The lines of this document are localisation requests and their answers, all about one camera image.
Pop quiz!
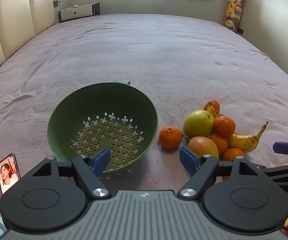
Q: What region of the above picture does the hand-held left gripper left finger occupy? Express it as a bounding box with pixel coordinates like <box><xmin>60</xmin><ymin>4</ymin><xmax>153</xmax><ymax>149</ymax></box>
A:
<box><xmin>24</xmin><ymin>147</ymin><xmax>111</xmax><ymax>200</ymax></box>

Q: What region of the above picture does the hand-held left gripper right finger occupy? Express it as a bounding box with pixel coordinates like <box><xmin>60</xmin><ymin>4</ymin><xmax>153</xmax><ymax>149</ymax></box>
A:
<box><xmin>177</xmin><ymin>146</ymin><xmax>267</xmax><ymax>200</ymax></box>

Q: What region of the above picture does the red-yellow mango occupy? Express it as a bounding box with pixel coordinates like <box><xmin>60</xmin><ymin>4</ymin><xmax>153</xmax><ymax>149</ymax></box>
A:
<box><xmin>187</xmin><ymin>136</ymin><xmax>220</xmax><ymax>159</ymax></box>

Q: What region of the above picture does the mandarin orange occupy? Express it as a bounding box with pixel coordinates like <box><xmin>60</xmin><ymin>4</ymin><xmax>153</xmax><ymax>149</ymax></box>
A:
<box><xmin>222</xmin><ymin>148</ymin><xmax>245</xmax><ymax>162</ymax></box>
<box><xmin>209</xmin><ymin>133</ymin><xmax>228</xmax><ymax>157</ymax></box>
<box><xmin>214</xmin><ymin>116</ymin><xmax>236</xmax><ymax>137</ymax></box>
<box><xmin>204</xmin><ymin>99</ymin><xmax>221</xmax><ymax>114</ymax></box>
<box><xmin>158</xmin><ymin>126</ymin><xmax>182</xmax><ymax>150</ymax></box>

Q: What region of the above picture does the yellow-green apple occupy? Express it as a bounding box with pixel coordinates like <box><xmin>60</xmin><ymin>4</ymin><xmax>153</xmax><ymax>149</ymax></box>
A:
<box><xmin>183</xmin><ymin>110</ymin><xmax>215</xmax><ymax>139</ymax></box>

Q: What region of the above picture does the yellow spotted banana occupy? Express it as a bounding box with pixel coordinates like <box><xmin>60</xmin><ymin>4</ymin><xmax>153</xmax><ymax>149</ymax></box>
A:
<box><xmin>205</xmin><ymin>102</ymin><xmax>269</xmax><ymax>153</ymax></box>

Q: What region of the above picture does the green plastic colander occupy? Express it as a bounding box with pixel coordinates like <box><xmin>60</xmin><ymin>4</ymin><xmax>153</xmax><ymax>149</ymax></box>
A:
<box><xmin>47</xmin><ymin>79</ymin><xmax>158</xmax><ymax>180</ymax></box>

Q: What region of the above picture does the smartphone with lit screen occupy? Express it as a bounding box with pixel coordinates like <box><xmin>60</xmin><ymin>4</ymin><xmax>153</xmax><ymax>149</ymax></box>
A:
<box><xmin>0</xmin><ymin>153</ymin><xmax>21</xmax><ymax>195</ymax></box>

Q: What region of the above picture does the pink bed blanket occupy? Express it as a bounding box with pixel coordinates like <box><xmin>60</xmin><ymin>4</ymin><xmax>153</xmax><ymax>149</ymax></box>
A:
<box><xmin>0</xmin><ymin>14</ymin><xmax>288</xmax><ymax>218</ymax></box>

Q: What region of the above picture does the white bedside cabinet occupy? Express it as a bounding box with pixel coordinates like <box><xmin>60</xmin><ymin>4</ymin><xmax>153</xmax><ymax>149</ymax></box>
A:
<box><xmin>60</xmin><ymin>2</ymin><xmax>94</xmax><ymax>21</ymax></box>

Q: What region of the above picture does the hanging plush toy organizer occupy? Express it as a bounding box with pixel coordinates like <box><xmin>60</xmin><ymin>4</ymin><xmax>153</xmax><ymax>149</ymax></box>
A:
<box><xmin>224</xmin><ymin>0</ymin><xmax>246</xmax><ymax>32</ymax></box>

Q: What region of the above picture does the beige padded headboard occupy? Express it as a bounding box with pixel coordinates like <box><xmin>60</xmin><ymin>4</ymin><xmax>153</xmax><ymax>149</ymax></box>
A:
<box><xmin>0</xmin><ymin>0</ymin><xmax>56</xmax><ymax>83</ymax></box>

